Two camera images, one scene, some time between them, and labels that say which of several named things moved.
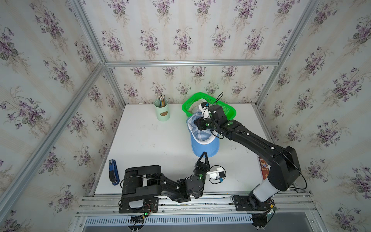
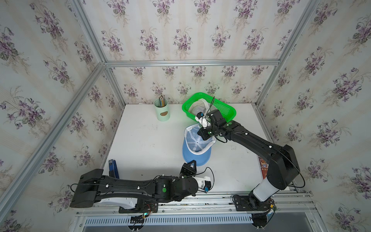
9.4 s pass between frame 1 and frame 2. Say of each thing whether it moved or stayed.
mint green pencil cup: stayed
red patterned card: stayed
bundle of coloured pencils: stayed
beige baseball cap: stayed
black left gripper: moved
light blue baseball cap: moved
